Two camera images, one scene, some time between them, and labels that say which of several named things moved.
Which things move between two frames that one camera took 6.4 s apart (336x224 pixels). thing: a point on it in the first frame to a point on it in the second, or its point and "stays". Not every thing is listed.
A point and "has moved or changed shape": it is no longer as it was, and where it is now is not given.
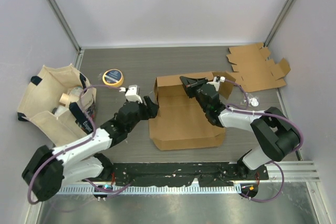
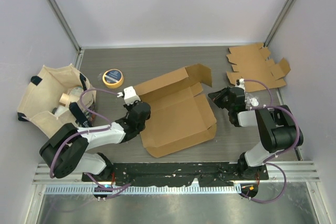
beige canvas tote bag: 59,103 stays
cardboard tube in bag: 64,98 stays
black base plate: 160,174 stays
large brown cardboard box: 182,123 has moved or changed shape
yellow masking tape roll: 113,77 stays
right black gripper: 189,84 to 217,96
